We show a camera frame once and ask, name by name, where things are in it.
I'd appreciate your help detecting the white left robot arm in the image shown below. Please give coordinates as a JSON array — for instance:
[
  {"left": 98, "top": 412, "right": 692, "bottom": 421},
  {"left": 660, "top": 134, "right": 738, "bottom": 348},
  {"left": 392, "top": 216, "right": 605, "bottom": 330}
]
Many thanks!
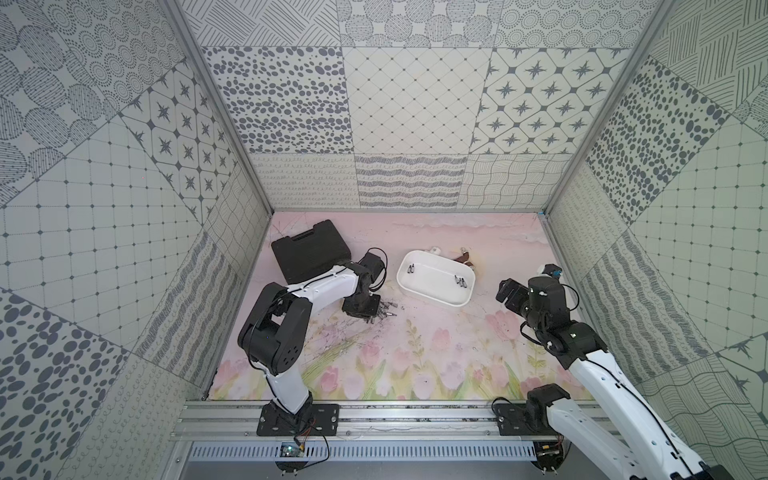
[{"left": 237, "top": 247, "right": 388, "bottom": 418}]

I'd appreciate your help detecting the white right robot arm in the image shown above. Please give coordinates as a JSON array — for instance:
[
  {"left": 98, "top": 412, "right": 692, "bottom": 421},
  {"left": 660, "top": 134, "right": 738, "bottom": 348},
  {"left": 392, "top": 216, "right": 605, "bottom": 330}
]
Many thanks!
[{"left": 491, "top": 264, "right": 731, "bottom": 479}]

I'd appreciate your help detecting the white plastic storage box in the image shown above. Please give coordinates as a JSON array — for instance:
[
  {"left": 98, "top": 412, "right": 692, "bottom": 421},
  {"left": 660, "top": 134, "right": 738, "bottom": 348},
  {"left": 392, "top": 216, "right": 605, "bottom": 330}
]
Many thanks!
[{"left": 396, "top": 250, "right": 476, "bottom": 308}]

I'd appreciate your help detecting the black plastic tool case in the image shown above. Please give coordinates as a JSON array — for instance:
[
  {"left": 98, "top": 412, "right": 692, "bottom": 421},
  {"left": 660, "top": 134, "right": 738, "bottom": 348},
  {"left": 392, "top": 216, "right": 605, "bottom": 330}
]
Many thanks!
[{"left": 271, "top": 220, "right": 351, "bottom": 284}]

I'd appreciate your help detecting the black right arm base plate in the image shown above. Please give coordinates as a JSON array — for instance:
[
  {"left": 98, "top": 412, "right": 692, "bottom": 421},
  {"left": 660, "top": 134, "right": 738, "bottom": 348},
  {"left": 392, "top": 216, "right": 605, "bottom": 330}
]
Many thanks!
[{"left": 491, "top": 402, "right": 560, "bottom": 436}]

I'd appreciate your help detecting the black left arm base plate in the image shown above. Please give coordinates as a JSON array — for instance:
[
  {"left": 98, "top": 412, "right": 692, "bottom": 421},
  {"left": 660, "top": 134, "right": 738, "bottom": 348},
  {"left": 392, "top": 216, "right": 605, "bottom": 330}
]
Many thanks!
[{"left": 256, "top": 400, "right": 340, "bottom": 437}]

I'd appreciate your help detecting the aluminium mounting rail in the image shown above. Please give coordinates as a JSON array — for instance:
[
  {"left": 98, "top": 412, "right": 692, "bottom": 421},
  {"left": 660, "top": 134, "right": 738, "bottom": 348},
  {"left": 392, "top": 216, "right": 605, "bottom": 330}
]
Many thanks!
[{"left": 170, "top": 400, "right": 558, "bottom": 442}]

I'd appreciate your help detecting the white slotted cable duct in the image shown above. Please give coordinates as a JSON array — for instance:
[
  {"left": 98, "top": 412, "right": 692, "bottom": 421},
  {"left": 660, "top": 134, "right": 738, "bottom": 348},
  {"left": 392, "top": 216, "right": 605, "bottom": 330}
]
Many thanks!
[{"left": 188, "top": 439, "right": 536, "bottom": 462}]

